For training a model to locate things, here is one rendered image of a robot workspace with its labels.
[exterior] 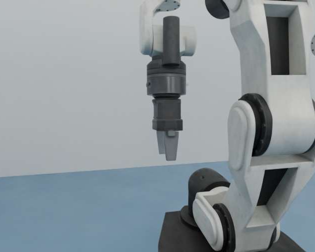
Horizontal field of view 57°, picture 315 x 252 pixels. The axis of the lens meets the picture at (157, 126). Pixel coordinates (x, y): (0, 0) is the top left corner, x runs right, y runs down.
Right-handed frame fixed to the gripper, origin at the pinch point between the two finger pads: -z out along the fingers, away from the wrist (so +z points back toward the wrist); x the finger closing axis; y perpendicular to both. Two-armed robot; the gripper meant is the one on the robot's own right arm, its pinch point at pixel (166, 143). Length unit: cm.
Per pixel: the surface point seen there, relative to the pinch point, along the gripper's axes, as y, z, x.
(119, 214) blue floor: -11, -43, -83
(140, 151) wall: 5, -19, -147
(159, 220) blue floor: 8, -44, -74
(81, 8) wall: -34, 76, -127
